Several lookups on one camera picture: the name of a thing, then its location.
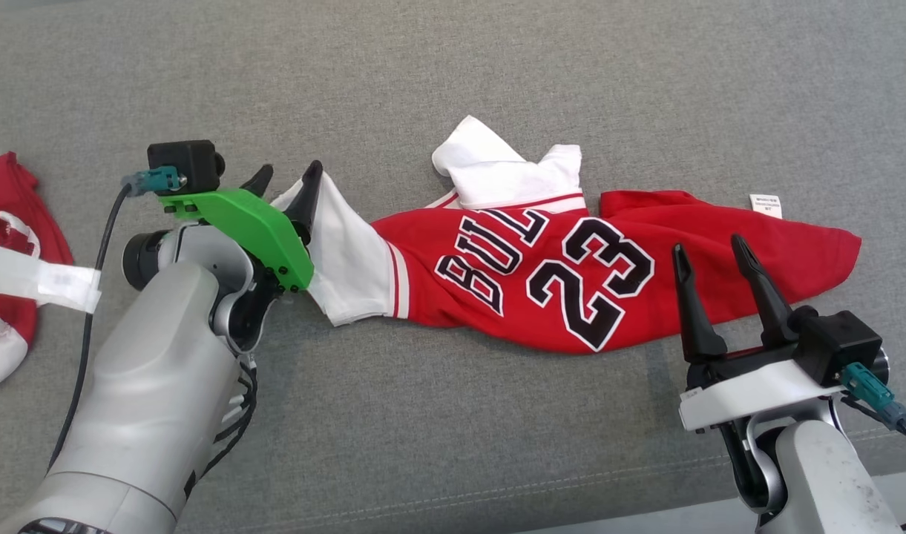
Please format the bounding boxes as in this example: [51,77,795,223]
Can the grey fabric sofa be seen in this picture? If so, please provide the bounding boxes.
[0,0,906,534]

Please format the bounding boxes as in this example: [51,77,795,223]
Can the thin black left arm cables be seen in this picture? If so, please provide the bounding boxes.
[193,356,259,483]

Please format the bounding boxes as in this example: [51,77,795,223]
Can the black left cable teal connector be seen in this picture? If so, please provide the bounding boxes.
[48,167,180,472]

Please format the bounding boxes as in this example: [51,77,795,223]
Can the red Bulls 23 jersey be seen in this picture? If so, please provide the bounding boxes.
[271,115,863,355]

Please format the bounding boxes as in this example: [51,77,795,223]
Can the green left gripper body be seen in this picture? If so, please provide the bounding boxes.
[160,189,314,349]

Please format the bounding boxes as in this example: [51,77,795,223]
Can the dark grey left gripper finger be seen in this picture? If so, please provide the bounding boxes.
[241,165,274,197]
[282,160,324,245]

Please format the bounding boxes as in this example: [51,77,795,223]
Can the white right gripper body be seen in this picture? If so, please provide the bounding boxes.
[679,343,847,505]

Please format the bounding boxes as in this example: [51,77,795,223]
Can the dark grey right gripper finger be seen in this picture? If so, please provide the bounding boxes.
[672,243,728,363]
[731,234,798,348]

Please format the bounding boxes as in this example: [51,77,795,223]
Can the red shorts with white trim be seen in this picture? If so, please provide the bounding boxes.
[0,152,75,389]

